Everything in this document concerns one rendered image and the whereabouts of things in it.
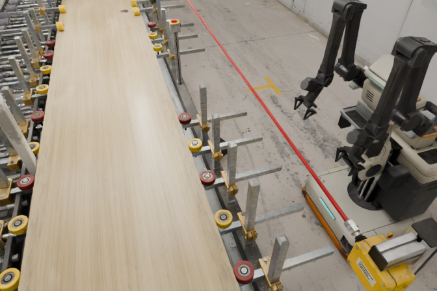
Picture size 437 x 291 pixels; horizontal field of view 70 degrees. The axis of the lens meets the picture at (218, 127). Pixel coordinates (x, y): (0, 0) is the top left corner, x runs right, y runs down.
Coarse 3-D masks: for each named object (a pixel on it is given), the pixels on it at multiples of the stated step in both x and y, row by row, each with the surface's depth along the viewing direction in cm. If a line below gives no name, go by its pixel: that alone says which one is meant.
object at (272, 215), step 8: (288, 208) 154; (296, 208) 154; (256, 216) 150; (264, 216) 150; (272, 216) 150; (280, 216) 153; (232, 224) 147; (240, 224) 147; (256, 224) 150; (224, 232) 145
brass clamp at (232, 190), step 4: (224, 176) 164; (224, 180) 162; (224, 184) 164; (236, 184) 160; (228, 188) 159; (232, 188) 158; (236, 188) 159; (228, 192) 159; (232, 192) 159; (236, 192) 160
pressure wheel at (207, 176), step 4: (204, 172) 159; (208, 172) 160; (212, 172) 159; (200, 176) 157; (204, 176) 158; (208, 176) 157; (212, 176) 157; (200, 180) 157; (204, 180) 155; (208, 180) 155; (212, 180) 155; (204, 184) 156; (208, 184) 156; (212, 184) 157
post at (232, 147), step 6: (228, 144) 143; (234, 144) 142; (228, 150) 145; (234, 150) 143; (228, 156) 147; (234, 156) 146; (228, 162) 149; (234, 162) 149; (228, 168) 152; (234, 168) 151; (228, 174) 154; (234, 174) 154; (228, 180) 157; (234, 180) 157; (228, 198) 166; (234, 198) 167
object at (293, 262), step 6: (330, 246) 136; (312, 252) 134; (318, 252) 134; (324, 252) 134; (330, 252) 134; (294, 258) 132; (300, 258) 132; (306, 258) 132; (312, 258) 132; (318, 258) 134; (288, 264) 130; (294, 264) 130; (300, 264) 132; (258, 270) 129; (282, 270) 130; (258, 276) 127
